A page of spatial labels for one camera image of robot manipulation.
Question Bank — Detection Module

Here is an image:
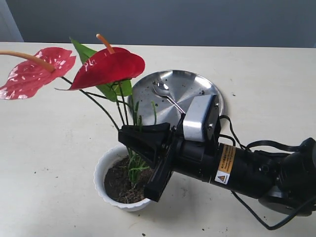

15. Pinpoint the artificial red anthurium plant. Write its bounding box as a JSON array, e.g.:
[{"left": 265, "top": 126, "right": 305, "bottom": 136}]
[{"left": 0, "top": 34, "right": 154, "bottom": 190}]

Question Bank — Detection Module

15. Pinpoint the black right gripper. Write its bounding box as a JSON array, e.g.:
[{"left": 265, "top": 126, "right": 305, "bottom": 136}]
[{"left": 118, "top": 122, "right": 239, "bottom": 202}]

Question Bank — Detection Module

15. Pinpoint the black camera cable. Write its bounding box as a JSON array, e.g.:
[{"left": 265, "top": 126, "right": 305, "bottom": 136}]
[{"left": 218, "top": 115, "right": 316, "bottom": 231}]

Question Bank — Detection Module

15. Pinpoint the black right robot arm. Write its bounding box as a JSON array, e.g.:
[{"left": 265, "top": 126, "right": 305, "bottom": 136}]
[{"left": 118, "top": 122, "right": 316, "bottom": 216}]

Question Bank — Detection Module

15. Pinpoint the metal spork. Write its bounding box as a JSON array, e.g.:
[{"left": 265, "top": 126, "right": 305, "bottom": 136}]
[{"left": 153, "top": 81, "right": 186, "bottom": 114}]

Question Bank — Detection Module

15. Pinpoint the dark brown potting soil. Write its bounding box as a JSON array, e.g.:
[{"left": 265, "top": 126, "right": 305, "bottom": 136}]
[{"left": 104, "top": 156, "right": 153, "bottom": 204}]

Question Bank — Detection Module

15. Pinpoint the white scalloped flower pot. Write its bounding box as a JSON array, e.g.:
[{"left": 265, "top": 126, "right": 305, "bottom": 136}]
[{"left": 93, "top": 144, "right": 153, "bottom": 212}]

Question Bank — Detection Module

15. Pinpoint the round steel plate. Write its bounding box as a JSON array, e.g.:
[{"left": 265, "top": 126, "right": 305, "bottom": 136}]
[{"left": 127, "top": 70, "right": 228, "bottom": 126}]

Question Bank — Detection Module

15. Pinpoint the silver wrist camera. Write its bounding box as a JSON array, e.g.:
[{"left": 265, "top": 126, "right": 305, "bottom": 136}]
[{"left": 183, "top": 94, "right": 219, "bottom": 143}]

